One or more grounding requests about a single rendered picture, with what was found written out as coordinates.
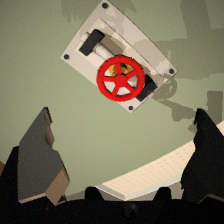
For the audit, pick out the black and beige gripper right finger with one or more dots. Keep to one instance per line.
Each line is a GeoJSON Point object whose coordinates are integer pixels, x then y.
{"type": "Point", "coordinates": [203, 177]}

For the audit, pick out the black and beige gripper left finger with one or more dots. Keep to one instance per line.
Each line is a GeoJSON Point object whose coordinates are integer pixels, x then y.
{"type": "Point", "coordinates": [34, 178]}

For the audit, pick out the beige mounting plate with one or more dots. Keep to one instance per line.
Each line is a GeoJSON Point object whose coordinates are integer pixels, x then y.
{"type": "Point", "coordinates": [131, 34]}

